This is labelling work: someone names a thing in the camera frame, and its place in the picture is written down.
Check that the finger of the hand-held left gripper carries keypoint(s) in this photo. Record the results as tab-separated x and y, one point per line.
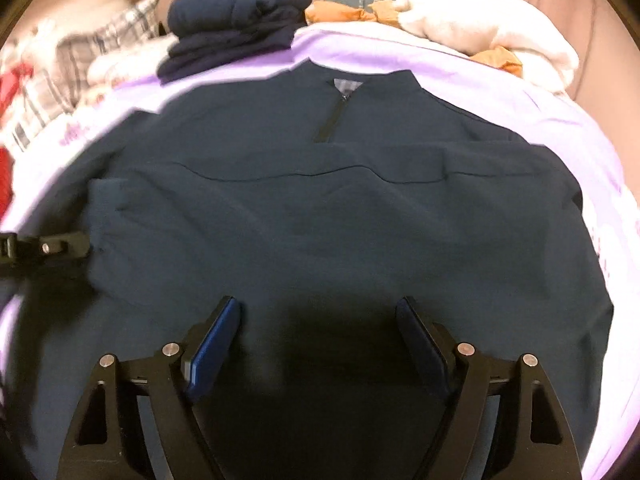
55	247

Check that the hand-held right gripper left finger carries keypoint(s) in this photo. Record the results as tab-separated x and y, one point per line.
215	347

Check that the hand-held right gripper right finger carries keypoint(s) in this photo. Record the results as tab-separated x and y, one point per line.
422	347

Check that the dark teal zip pullover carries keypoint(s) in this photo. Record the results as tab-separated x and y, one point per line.
320	220

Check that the folded navy clothes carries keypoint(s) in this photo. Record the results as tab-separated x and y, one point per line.
235	25

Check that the red cloth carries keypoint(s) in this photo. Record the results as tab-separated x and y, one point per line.
5	125

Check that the grey plaid cloth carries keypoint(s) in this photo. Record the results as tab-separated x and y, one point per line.
75	80

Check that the white floral cloth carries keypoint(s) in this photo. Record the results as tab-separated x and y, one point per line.
127	67

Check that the purple floral bed sheet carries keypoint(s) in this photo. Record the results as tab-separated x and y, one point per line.
565	125

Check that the white goose plush toy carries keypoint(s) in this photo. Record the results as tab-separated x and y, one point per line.
485	25

